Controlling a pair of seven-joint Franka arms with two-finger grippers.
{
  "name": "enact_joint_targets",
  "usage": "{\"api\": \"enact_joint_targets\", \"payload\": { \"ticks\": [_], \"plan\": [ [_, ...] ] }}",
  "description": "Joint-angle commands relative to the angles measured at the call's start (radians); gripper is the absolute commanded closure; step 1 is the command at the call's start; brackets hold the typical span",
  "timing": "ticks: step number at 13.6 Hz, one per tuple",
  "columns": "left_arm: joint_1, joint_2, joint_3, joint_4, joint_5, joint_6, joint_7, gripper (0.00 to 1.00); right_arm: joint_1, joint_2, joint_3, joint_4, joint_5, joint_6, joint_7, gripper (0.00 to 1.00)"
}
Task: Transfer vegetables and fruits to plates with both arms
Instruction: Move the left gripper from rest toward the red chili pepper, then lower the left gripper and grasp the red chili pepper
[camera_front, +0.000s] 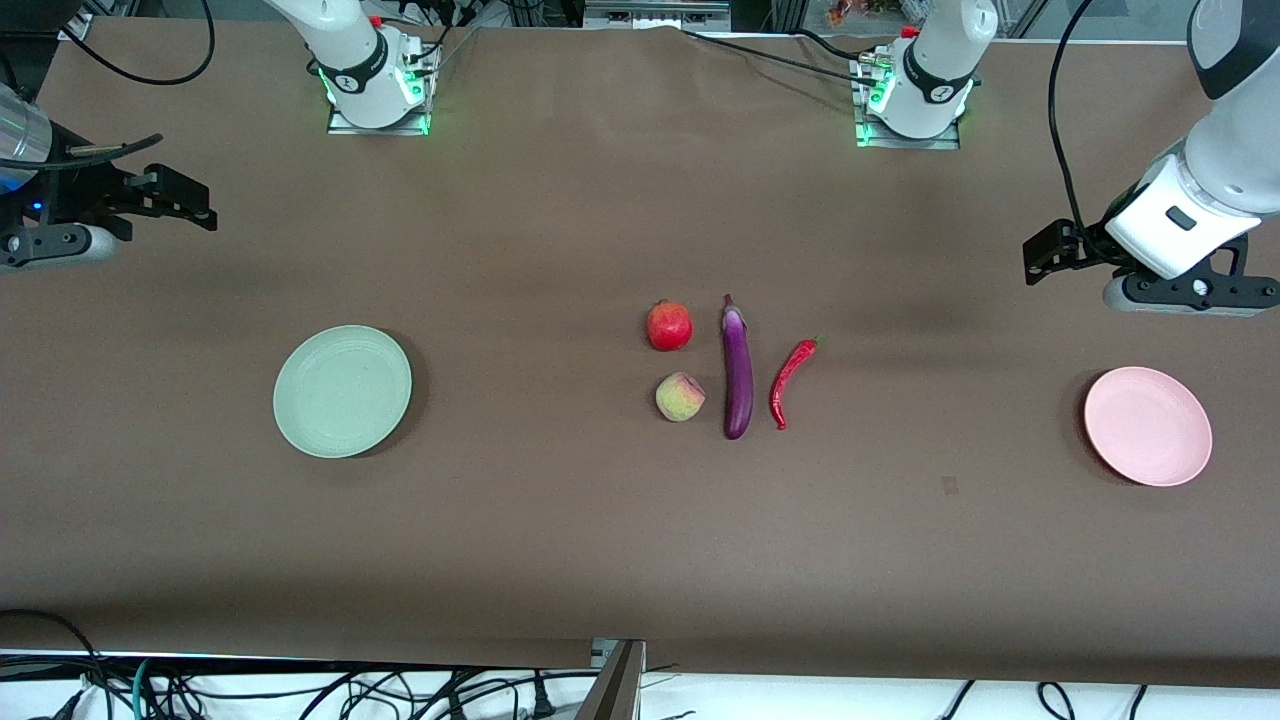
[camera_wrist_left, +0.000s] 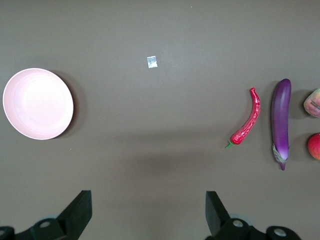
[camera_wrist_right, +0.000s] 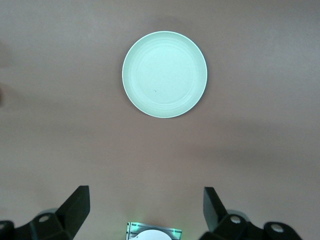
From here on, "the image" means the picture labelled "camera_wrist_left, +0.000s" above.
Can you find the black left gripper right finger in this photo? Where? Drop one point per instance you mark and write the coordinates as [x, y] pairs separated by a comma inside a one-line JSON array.
[[217, 220]]

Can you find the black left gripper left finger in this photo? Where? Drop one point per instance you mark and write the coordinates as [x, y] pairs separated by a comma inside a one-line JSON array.
[[72, 217]]

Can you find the red chili pepper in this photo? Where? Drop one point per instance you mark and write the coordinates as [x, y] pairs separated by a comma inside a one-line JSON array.
[[255, 112]]

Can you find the purple eggplant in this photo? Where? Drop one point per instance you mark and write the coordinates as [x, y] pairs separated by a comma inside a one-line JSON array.
[[281, 120]]

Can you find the red pomegranate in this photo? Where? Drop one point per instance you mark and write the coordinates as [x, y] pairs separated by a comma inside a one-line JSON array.
[[315, 147]]

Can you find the yellow-pink peach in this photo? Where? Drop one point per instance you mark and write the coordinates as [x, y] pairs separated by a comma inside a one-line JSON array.
[[313, 103]]

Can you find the pink plate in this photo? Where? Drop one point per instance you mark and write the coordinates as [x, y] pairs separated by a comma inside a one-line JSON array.
[[37, 105]]

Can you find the small clear tape piece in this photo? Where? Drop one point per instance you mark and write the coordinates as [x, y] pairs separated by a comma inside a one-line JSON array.
[[152, 62]]

